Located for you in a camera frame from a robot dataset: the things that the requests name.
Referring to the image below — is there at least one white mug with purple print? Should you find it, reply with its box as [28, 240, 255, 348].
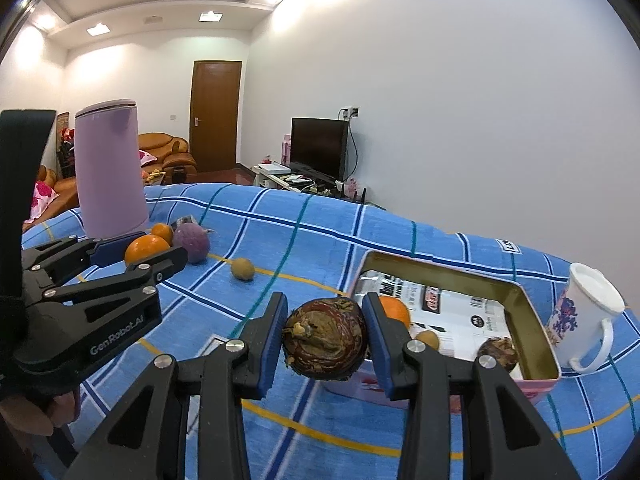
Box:
[544, 262, 627, 373]

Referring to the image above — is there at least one pink floral cushion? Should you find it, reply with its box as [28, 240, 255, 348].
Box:
[30, 182, 53, 221]

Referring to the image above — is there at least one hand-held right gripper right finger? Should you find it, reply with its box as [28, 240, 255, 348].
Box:
[361, 291, 583, 480]

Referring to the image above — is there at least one white television stand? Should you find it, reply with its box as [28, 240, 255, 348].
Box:
[251, 162, 371, 206]

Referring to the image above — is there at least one person's left hand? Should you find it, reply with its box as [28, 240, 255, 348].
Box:
[0, 389, 82, 438]

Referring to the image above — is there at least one black television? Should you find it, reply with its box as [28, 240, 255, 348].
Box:
[290, 117, 350, 183]

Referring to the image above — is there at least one brown wooden door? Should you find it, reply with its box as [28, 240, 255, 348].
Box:
[191, 60, 243, 172]

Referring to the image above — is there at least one blue plaid blanket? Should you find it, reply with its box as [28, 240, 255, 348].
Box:
[20, 182, 640, 480]

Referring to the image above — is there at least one printed paper sheet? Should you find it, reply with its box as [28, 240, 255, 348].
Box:
[357, 270, 516, 366]

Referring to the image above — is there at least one dark wooden chair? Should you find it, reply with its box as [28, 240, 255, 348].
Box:
[56, 130, 77, 178]

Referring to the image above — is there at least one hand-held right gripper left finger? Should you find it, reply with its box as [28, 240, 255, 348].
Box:
[77, 291, 289, 480]

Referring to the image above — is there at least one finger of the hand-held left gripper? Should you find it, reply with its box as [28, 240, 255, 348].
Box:
[42, 247, 188, 307]
[22, 236, 127, 287]

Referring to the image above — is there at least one brown leather sofa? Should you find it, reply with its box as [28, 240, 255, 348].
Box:
[137, 132, 198, 186]
[22, 165, 81, 233]

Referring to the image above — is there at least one purple passion fruit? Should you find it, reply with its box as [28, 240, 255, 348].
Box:
[172, 222, 217, 263]

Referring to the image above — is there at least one purple cylindrical tumbler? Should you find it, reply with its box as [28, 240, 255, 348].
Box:
[74, 98, 150, 237]

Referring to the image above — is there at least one large orange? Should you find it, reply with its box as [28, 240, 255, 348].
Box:
[378, 295, 412, 331]

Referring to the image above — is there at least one brown water chestnut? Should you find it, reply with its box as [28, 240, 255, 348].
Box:
[281, 297, 370, 377]
[476, 336, 519, 373]

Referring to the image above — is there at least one pink tin box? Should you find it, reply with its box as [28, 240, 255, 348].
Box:
[327, 250, 562, 413]

